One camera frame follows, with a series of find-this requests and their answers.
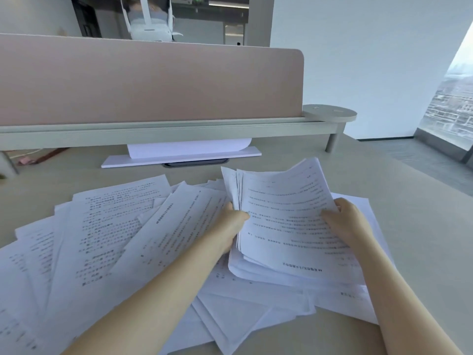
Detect scattered pile of printed sheets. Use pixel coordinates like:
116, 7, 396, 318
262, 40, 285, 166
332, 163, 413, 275
0, 175, 399, 355

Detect dark cabinet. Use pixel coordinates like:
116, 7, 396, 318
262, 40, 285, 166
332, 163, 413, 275
69, 0, 102, 38

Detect glass partition with frame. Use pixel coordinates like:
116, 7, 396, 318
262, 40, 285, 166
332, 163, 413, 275
171, 0, 272, 47

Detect window with city view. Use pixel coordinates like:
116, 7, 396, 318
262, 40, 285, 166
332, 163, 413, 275
417, 31, 473, 154

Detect white headset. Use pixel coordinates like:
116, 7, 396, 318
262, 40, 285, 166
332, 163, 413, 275
120, 0, 184, 43

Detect person's left hand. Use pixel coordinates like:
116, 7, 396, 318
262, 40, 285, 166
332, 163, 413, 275
210, 201, 251, 256

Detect grey-green desk shelf rail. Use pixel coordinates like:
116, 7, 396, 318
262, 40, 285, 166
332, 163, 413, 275
0, 115, 338, 154

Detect person's left forearm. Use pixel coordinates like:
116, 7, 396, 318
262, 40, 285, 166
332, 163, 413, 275
61, 227, 227, 355

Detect stack of printed papers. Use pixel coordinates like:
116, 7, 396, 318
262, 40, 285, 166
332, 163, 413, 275
220, 157, 371, 289

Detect person's right forearm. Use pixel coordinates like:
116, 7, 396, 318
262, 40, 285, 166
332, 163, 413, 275
347, 230, 464, 355

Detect round grey-green shelf pad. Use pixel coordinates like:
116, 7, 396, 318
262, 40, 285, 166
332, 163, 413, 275
302, 104, 358, 125

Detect pink and brown cables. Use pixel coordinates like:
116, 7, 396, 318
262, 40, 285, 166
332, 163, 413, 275
7, 147, 71, 167

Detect person's right hand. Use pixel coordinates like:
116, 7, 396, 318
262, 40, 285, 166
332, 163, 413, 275
320, 197, 371, 252

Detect white document stand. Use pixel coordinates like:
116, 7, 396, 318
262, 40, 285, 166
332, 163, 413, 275
101, 138, 262, 169

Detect pink desk divider panel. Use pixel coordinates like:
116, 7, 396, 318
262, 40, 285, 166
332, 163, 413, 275
0, 33, 304, 127

